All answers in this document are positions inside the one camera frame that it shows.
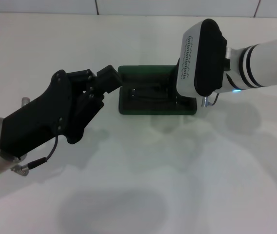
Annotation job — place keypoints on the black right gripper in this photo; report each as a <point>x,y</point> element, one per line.
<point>173,85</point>

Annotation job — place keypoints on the silver connector stub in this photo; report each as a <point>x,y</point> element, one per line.
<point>26,101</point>

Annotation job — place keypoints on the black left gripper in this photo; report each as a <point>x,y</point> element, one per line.
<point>36,122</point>

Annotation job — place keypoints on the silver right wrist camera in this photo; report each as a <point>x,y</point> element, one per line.
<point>192,61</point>

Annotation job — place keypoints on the green glasses case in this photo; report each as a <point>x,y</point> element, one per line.
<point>148,73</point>

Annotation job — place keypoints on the black glasses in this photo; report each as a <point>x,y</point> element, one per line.
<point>134,93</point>

